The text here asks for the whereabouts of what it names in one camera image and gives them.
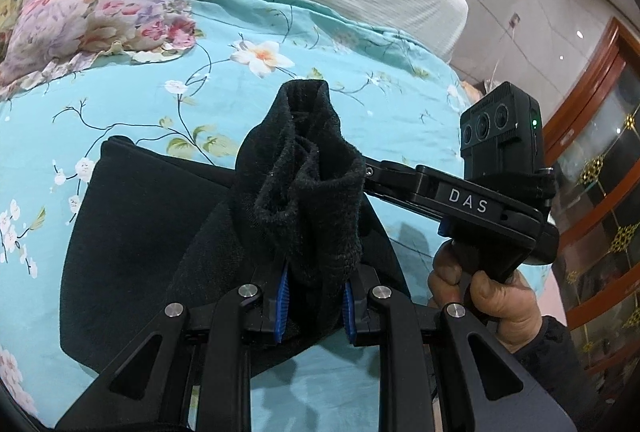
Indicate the wooden glass cabinet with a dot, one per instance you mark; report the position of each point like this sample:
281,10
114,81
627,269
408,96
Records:
600,162

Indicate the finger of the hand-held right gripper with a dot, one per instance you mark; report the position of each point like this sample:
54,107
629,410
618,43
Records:
400,198
395,170

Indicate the blue floral bed sheet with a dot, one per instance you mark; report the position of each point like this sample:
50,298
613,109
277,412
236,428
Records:
350,77

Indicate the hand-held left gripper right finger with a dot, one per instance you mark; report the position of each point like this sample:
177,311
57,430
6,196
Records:
348,312

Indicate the white wall socket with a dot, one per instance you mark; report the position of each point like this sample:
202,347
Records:
514,19

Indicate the person's right forearm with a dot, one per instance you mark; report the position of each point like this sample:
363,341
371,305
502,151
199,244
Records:
555,362

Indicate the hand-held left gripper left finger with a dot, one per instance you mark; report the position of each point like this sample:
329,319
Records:
282,307

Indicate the black pants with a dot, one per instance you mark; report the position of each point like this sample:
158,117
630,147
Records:
150,237

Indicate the person's right hand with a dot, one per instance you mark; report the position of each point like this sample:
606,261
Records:
510,312

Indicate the pink floral ruffled pillow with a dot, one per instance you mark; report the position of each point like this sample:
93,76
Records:
90,12

